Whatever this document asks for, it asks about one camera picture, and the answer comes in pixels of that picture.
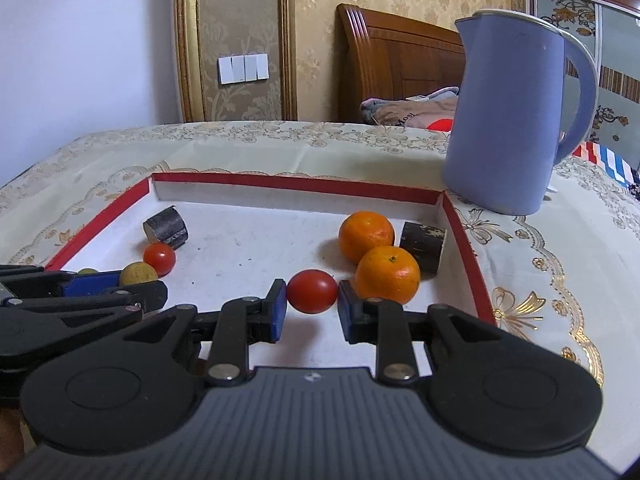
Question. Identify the wooden bed headboard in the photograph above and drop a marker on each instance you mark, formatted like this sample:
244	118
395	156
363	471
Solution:
400	55

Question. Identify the gold framed wall panel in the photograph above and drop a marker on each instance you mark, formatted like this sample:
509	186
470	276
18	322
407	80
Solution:
240	10

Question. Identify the blue electric kettle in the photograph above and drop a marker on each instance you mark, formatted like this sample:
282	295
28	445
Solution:
505	110

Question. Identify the orange mandarin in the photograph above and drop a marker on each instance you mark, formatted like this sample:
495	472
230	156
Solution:
387	274
366	235

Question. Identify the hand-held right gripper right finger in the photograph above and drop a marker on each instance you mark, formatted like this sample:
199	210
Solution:
347	317

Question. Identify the small yellowish round fruit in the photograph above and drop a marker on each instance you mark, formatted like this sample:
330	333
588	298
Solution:
138	273
88	271

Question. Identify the wardrobe with floral sliding doors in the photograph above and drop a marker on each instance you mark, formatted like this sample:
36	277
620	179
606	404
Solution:
615	35

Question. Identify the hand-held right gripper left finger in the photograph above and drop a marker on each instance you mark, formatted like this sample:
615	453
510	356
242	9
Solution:
277	310

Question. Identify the white wall light switch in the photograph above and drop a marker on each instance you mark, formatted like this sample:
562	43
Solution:
243	68

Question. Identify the dark sugarcane piece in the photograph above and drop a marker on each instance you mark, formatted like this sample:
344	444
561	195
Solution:
165	230
422	249

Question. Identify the brown blanket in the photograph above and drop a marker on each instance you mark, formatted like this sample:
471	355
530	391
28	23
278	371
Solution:
405	110

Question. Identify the red white blue striped cloth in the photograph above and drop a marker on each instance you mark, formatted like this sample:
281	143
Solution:
610	160

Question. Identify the cream gold-patterned tablecloth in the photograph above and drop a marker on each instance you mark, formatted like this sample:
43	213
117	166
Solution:
550	270

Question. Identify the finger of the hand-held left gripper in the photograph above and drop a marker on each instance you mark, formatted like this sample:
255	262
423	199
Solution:
87	285
100	296

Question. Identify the red cherry tomato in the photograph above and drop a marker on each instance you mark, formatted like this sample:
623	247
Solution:
159	258
312	291

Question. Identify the red cardboard box tray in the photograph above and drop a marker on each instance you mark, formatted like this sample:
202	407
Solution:
240	245

